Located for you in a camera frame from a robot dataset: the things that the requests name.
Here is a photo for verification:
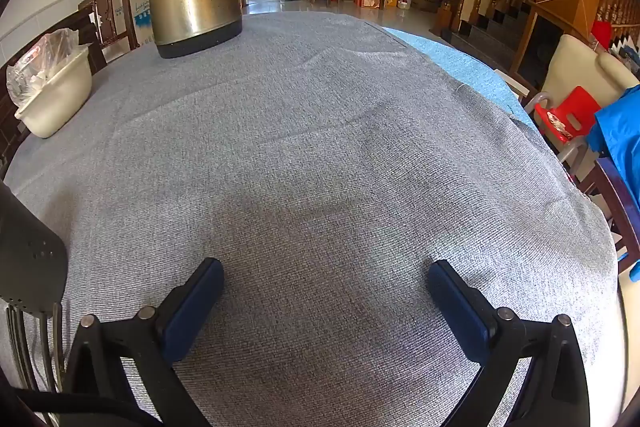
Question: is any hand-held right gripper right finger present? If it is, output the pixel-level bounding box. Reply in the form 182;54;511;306
426;259;591;427

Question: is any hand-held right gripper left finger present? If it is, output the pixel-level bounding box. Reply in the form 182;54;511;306
62;257;225;427

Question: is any bundle of dark chopsticks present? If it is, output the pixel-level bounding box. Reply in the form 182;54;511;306
4;302;66;395

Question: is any dark grey utensil holder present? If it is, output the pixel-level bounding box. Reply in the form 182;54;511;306
0;181;68;314

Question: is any reddish wooden chair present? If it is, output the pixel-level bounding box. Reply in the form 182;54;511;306
580;157;640;265

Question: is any grey tablecloth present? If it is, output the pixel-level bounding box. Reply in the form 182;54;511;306
0;12;626;427

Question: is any white step stool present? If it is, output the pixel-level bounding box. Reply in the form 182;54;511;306
492;68;532;104

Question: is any red plastic chair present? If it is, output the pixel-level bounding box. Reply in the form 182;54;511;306
534;86;617;168

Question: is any blue jacket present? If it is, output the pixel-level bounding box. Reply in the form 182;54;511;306
585;84;640;172

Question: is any white plastic basin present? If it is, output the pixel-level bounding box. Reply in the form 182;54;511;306
14;44;93;139

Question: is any cream armchair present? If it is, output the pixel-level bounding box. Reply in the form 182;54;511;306
540;33;640;110

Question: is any clear plastic bag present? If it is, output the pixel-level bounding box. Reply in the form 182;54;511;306
6;27;81;108

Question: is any white chest freezer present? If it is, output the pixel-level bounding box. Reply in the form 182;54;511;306
111;0;153;50

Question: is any dark wooden chair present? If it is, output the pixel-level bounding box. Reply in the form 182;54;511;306
77;0;139;72

